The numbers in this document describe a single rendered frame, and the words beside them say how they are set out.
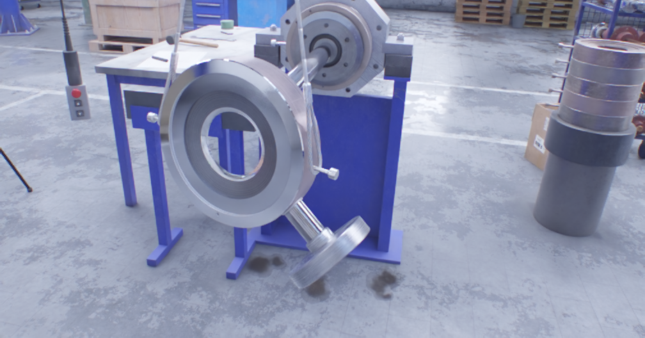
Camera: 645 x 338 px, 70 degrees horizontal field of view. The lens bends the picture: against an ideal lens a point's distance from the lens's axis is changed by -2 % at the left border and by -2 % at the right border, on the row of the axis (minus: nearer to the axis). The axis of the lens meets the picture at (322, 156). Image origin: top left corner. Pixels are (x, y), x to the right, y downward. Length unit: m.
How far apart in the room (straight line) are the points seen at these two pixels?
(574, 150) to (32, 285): 2.81
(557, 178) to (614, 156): 0.32
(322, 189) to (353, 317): 0.74
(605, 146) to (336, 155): 1.42
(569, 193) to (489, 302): 0.90
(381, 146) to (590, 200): 1.26
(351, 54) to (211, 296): 1.26
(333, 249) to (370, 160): 1.55
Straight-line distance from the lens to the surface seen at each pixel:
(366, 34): 2.04
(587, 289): 2.72
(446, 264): 2.59
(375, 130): 2.39
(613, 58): 2.78
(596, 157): 2.88
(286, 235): 2.64
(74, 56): 1.80
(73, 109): 1.84
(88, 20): 10.15
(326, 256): 0.94
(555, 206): 3.06
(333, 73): 2.04
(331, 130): 2.43
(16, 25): 9.62
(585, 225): 3.12
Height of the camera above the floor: 1.49
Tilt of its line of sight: 24 degrees down
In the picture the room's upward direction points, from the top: 2 degrees clockwise
